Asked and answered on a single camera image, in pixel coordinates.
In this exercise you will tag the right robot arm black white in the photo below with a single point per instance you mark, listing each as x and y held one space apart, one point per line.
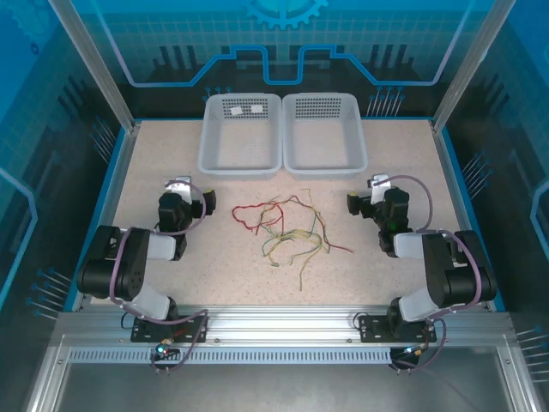
463 279

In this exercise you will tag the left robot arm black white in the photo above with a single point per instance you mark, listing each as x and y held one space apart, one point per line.
107 266

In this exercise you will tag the white basket with stickers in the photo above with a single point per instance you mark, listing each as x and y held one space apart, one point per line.
210 129

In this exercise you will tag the plain white perforated basket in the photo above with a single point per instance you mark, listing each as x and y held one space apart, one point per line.
354 129

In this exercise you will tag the white sticker label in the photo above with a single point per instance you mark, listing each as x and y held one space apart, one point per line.
256 109
237 111

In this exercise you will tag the aluminium front beam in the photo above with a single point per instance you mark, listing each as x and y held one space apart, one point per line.
279 322

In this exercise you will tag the small LED connector module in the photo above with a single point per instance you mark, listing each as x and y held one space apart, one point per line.
162 349
414 350

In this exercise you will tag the grey metal base panel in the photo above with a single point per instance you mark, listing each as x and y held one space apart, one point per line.
279 386

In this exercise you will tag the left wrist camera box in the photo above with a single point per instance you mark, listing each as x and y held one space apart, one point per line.
181 189

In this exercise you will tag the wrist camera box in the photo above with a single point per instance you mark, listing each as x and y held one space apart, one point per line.
181 189
379 185

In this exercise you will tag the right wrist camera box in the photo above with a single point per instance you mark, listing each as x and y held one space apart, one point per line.
379 185

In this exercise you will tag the aluminium side rail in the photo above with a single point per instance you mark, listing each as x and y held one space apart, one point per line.
110 214
448 171

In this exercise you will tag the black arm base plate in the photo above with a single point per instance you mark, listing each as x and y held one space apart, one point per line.
373 328
193 328

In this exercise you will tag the aluminium frame post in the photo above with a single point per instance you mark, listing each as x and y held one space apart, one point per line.
477 38
102 68

